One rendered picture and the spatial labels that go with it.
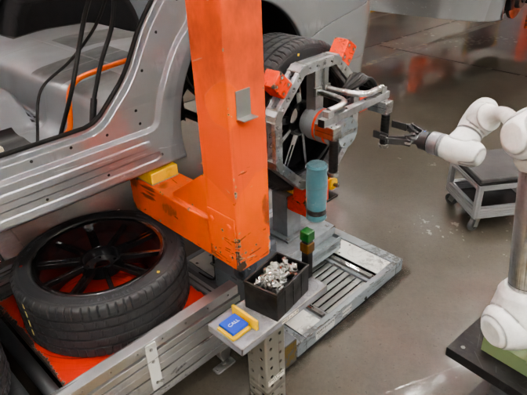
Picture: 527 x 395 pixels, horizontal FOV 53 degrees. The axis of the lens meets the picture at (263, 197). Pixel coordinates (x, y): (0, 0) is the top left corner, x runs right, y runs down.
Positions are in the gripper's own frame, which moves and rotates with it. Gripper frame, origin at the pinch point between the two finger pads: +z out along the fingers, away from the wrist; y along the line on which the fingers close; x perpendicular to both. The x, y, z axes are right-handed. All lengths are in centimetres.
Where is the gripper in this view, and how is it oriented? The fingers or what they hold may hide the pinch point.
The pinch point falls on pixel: (385, 128)
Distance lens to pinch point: 224.6
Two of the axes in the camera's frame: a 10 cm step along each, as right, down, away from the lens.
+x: -0.4, -8.6, -5.0
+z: -7.1, -3.3, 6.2
